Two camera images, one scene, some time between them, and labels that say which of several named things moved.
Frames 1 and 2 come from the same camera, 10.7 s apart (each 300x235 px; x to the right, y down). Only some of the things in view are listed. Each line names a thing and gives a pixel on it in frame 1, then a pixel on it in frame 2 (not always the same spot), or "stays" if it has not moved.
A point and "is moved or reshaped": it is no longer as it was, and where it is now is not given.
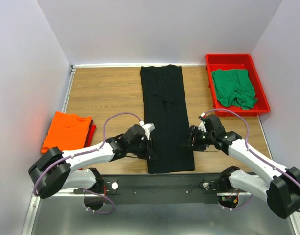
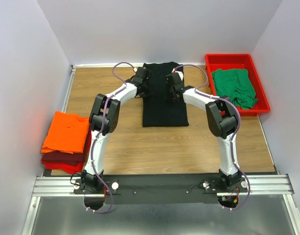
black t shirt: [166, 110] is moved or reshaped
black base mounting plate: [162, 189] stays
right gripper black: [194, 131] -> [168, 88]
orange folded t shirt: [66, 131] stays
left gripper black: [149, 144] -> [146, 94]
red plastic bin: [213, 62] stays
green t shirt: [234, 88] stays
